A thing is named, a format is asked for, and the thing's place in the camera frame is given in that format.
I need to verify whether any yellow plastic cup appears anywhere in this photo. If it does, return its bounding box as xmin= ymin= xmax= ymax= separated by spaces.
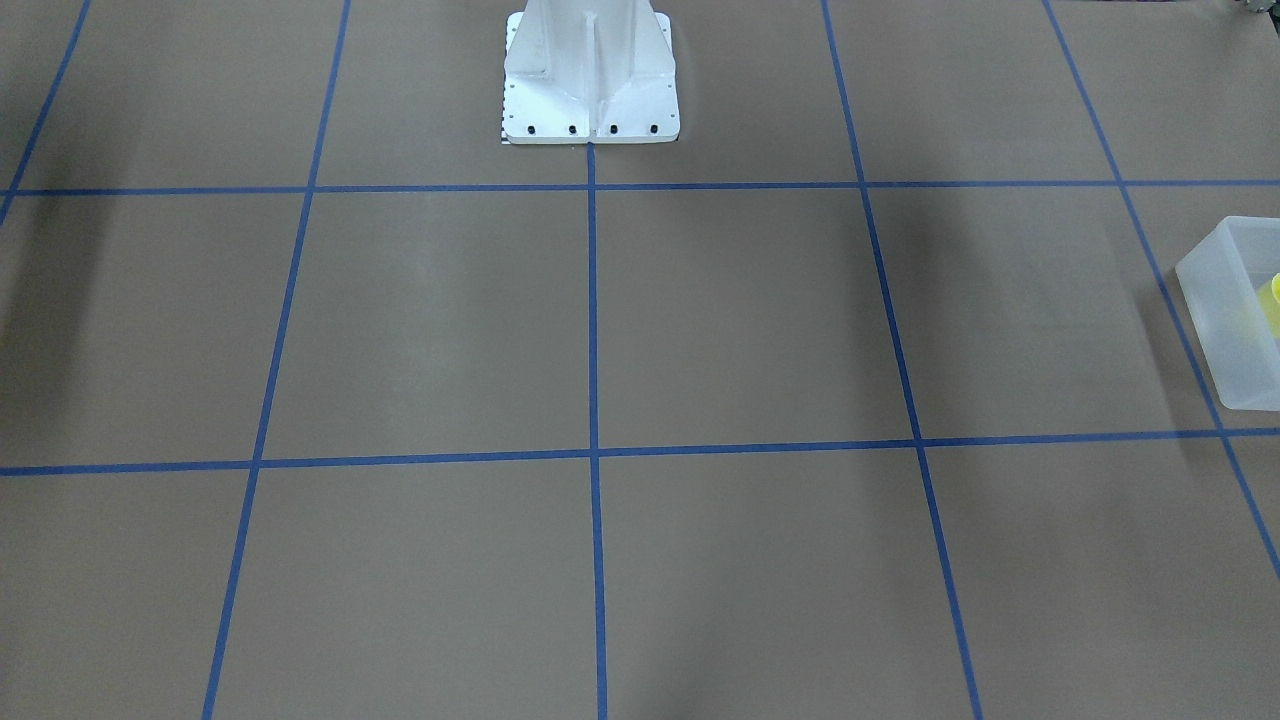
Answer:
xmin=1254 ymin=273 xmax=1280 ymax=340

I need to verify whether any clear plastic storage box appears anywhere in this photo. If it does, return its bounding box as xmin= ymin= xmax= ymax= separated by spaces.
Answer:
xmin=1175 ymin=217 xmax=1279 ymax=413

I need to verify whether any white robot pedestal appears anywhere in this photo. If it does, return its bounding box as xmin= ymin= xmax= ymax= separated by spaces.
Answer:
xmin=500 ymin=1 xmax=681 ymax=145

